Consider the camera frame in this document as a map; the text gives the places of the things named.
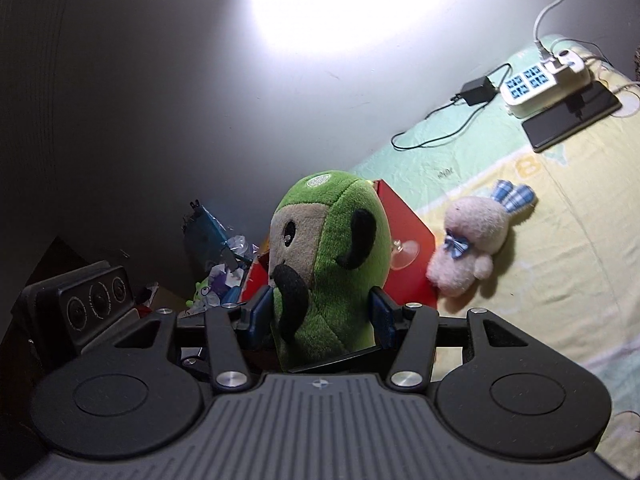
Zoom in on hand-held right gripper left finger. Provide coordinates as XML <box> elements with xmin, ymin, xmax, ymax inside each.
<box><xmin>114</xmin><ymin>285</ymin><xmax>275</xmax><ymax>393</ymax></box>

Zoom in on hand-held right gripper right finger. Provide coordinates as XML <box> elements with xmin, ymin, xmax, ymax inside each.
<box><xmin>369</xmin><ymin>286</ymin><xmax>543</xmax><ymax>392</ymax></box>

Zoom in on green plush toy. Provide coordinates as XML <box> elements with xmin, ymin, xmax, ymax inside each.
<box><xmin>267</xmin><ymin>170</ymin><xmax>393</xmax><ymax>373</ymax></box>

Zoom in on red cardboard box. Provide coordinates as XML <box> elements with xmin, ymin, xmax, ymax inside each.
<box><xmin>240</xmin><ymin>178</ymin><xmax>438</xmax><ymax>311</ymax></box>

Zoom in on pile of clutter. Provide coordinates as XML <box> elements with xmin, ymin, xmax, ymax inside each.
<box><xmin>145</xmin><ymin>232</ymin><xmax>273</xmax><ymax>317</ymax></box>

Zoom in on small green toy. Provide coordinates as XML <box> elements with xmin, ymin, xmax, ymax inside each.
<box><xmin>186</xmin><ymin>282</ymin><xmax>221</xmax><ymax>310</ymax></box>

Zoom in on blue plastic bag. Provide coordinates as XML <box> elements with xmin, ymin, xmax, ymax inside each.
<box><xmin>182</xmin><ymin>200</ymin><xmax>237</xmax><ymax>272</ymax></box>

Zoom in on pinkish rabbit plush plaid ears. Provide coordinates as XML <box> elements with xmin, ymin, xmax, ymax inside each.
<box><xmin>426</xmin><ymin>180</ymin><xmax>538</xmax><ymax>298</ymax></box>

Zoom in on black device with round dials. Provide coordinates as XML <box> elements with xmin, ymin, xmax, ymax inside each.
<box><xmin>22</xmin><ymin>260</ymin><xmax>139</xmax><ymax>357</ymax></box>

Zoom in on black power adapter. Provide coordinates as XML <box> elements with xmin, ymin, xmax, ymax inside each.
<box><xmin>462</xmin><ymin>76</ymin><xmax>494</xmax><ymax>107</ymax></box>

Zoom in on black smartphone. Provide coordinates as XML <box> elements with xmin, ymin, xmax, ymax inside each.
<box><xmin>565</xmin><ymin>81</ymin><xmax>622</xmax><ymax>122</ymax></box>
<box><xmin>522</xmin><ymin>104</ymin><xmax>583</xmax><ymax>154</ymax></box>

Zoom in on white power strip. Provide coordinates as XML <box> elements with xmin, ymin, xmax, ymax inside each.
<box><xmin>500</xmin><ymin>47</ymin><xmax>593</xmax><ymax>118</ymax></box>

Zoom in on black adapter cable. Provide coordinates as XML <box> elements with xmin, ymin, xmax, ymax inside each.
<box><xmin>391</xmin><ymin>62</ymin><xmax>513</xmax><ymax>152</ymax></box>

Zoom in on thick white power cable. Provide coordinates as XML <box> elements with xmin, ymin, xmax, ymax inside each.
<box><xmin>532</xmin><ymin>0</ymin><xmax>573</xmax><ymax>61</ymax></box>

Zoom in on thin white charging cable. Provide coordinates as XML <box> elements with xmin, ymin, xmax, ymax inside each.
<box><xmin>585</xmin><ymin>42</ymin><xmax>640</xmax><ymax>117</ymax></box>

